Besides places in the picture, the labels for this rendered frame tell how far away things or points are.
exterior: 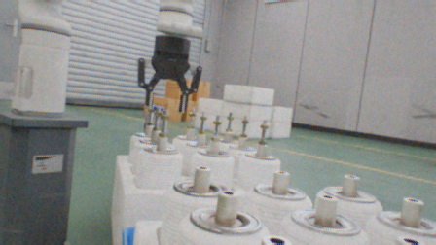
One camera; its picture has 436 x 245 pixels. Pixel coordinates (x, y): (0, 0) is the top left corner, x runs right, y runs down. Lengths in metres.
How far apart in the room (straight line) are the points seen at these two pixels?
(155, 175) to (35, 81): 0.30
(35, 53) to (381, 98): 5.67
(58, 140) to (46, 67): 0.15
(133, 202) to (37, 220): 0.21
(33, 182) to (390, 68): 5.74
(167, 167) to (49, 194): 0.25
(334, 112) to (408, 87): 1.20
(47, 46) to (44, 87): 0.08
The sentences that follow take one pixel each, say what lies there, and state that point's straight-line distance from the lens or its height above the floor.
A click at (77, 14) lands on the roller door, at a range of 6.26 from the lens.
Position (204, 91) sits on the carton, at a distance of 5.12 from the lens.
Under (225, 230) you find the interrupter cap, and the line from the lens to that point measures 0.35.
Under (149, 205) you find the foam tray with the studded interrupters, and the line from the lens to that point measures 0.72.
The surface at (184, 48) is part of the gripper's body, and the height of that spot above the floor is 0.47.
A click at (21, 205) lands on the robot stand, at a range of 0.80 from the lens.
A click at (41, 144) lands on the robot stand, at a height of 0.25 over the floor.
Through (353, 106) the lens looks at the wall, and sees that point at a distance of 6.27.
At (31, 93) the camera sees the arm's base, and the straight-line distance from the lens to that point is 0.79.
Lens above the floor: 0.38
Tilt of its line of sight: 3 degrees down
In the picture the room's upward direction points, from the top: 6 degrees clockwise
